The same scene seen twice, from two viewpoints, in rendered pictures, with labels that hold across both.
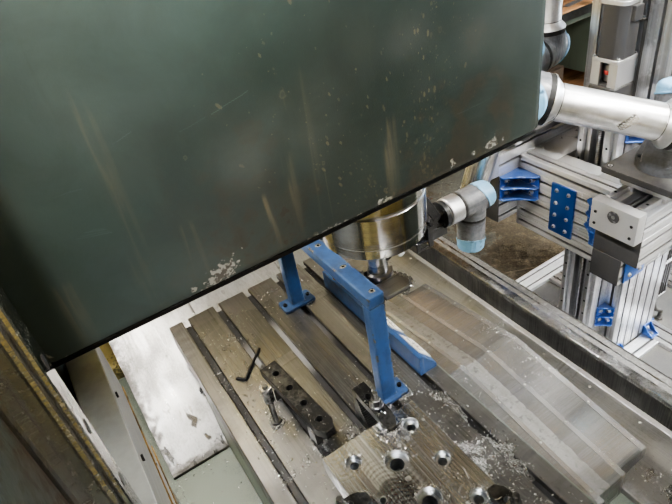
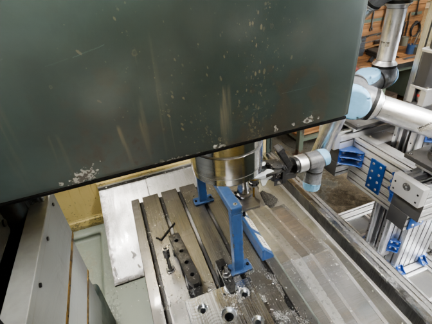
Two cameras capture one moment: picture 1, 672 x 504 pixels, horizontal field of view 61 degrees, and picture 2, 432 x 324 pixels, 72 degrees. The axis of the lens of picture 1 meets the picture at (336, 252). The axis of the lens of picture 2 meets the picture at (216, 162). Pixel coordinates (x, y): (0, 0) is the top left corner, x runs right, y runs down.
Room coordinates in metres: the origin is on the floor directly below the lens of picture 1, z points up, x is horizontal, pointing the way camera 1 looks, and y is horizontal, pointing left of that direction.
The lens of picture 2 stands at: (0.15, -0.13, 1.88)
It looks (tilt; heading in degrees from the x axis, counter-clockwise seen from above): 33 degrees down; 9
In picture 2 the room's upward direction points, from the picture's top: 5 degrees counter-clockwise
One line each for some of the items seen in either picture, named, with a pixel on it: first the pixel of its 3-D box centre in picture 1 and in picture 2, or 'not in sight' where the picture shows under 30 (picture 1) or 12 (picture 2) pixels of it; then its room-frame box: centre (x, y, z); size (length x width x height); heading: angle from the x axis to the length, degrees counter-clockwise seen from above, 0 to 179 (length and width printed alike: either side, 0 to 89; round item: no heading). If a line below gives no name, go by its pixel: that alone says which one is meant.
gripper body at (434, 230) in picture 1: (424, 225); (281, 170); (1.17, -0.23, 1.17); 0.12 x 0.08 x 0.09; 116
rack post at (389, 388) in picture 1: (380, 352); (236, 242); (0.88, -0.06, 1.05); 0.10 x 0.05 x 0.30; 116
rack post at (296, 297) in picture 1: (287, 262); (200, 177); (1.27, 0.14, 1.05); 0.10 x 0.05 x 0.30; 116
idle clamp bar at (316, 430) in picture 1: (298, 403); (184, 261); (0.88, 0.15, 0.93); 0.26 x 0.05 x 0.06; 31
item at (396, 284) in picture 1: (393, 285); (250, 203); (0.90, -0.11, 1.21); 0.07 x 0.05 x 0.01; 116
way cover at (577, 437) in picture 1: (478, 374); (302, 266); (1.06, -0.33, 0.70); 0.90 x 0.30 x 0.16; 26
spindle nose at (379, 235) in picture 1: (369, 195); (225, 143); (0.70, -0.06, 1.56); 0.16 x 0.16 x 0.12
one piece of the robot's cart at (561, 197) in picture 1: (561, 211); (374, 176); (1.43, -0.71, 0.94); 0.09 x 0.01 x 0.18; 27
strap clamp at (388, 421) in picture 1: (376, 413); (225, 279); (0.78, -0.02, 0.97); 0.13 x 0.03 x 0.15; 26
